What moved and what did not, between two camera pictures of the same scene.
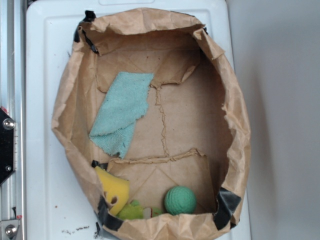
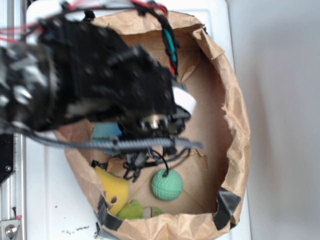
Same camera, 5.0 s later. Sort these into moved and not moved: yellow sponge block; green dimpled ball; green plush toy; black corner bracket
Moved: green dimpled ball
Not moved: yellow sponge block; black corner bracket; green plush toy
